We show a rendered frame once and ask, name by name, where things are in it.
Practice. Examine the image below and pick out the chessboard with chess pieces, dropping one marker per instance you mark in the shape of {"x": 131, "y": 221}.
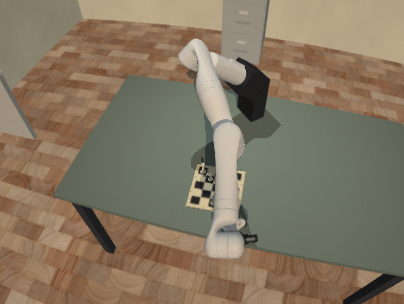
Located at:
{"x": 202, "y": 190}

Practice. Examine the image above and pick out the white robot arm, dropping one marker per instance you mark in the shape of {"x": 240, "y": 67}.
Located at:
{"x": 226, "y": 138}

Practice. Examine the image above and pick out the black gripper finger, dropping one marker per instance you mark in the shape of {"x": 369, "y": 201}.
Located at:
{"x": 252, "y": 238}

